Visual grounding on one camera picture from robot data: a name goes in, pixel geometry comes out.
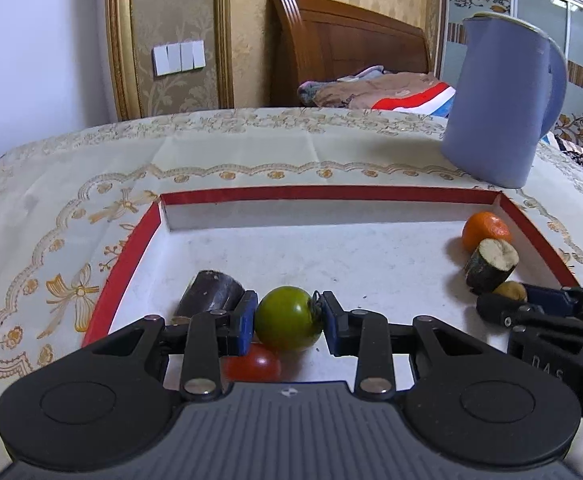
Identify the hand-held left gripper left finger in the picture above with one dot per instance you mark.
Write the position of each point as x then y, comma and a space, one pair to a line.
245, 320

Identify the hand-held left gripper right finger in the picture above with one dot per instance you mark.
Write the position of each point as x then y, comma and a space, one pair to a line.
332, 327

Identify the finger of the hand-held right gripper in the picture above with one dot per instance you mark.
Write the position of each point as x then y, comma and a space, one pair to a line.
501, 310
551, 297

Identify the tan longan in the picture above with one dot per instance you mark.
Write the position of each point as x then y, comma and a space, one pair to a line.
509, 290

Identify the green tomato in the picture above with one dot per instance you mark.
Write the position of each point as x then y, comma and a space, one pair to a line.
286, 317

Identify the sugarcane piece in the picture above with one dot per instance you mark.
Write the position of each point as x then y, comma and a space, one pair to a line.
209, 295
486, 265

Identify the red cherry tomato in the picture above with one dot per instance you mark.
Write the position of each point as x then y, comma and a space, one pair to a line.
256, 365

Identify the red-rimmed white tray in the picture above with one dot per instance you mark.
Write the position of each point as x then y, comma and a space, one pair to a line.
346, 250

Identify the orange mandarin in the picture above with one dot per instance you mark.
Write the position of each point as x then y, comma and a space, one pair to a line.
486, 227

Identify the blue electric kettle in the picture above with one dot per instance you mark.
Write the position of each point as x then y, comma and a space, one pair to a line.
501, 110

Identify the cream embroidered tablecloth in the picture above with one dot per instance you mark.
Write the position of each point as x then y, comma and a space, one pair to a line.
71, 185

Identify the brown striped folded blanket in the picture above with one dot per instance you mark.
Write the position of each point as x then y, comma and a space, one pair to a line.
371, 90

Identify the wooden bed headboard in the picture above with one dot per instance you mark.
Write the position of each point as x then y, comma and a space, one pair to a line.
351, 40

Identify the white wall light switch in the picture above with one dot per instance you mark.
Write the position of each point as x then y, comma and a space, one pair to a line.
179, 58

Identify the gold wall panel frame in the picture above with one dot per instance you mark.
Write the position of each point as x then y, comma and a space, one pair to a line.
119, 35

